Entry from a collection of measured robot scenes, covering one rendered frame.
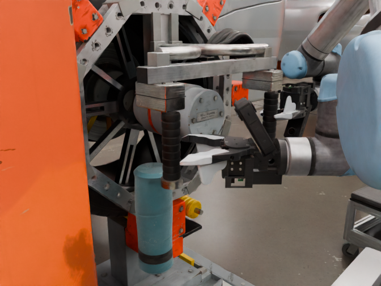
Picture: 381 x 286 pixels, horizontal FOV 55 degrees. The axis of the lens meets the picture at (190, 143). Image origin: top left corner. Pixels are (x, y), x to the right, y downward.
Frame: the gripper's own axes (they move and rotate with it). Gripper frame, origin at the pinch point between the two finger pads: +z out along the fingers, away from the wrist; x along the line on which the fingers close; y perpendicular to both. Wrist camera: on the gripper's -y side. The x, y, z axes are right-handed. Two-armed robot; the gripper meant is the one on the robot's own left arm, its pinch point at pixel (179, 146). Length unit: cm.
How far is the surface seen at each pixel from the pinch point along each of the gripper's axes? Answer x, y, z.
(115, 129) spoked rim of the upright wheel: 27.6, 3.8, 17.8
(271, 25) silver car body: 100, -24, -38
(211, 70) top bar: 10.3, -13.4, -6.6
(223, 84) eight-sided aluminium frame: 43.0, -5.9, -12.1
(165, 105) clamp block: -2.5, -8.4, 2.4
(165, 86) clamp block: -2.5, -11.8, 2.3
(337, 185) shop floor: 171, 83, -107
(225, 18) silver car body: 77, -26, -15
